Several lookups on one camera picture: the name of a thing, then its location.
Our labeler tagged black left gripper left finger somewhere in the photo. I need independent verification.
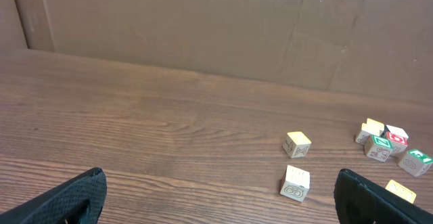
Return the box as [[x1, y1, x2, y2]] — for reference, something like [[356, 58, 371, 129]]
[[1, 167, 107, 224]]

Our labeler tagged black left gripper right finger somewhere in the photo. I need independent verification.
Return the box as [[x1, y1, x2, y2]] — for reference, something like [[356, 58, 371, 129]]
[[334, 169, 432, 224]]

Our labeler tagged wooden block with E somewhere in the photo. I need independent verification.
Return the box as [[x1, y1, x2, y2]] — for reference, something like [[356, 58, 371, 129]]
[[279, 165, 311, 202]]

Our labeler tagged green Z wooden block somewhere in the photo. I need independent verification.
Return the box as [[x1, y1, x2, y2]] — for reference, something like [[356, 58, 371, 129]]
[[364, 135, 393, 162]]

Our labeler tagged pale yellow block front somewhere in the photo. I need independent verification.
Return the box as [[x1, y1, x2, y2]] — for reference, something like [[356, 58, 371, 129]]
[[354, 123, 381, 145]]

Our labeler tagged red top wooden block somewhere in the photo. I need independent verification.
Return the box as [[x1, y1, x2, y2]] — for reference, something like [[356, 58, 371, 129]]
[[385, 131, 407, 156]]

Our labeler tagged yellow block at back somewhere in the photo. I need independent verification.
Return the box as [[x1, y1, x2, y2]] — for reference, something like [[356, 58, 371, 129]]
[[366, 118, 385, 132]]

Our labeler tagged white top wooden block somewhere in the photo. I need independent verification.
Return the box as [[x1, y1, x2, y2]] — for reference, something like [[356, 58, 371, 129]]
[[382, 125, 409, 139]]

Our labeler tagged yellow top wooden block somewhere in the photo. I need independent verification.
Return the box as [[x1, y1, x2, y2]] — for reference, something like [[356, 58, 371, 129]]
[[283, 131, 311, 158]]

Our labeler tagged cardboard back wall panel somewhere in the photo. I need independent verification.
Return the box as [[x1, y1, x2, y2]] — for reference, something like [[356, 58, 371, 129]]
[[1, 0, 432, 103]]

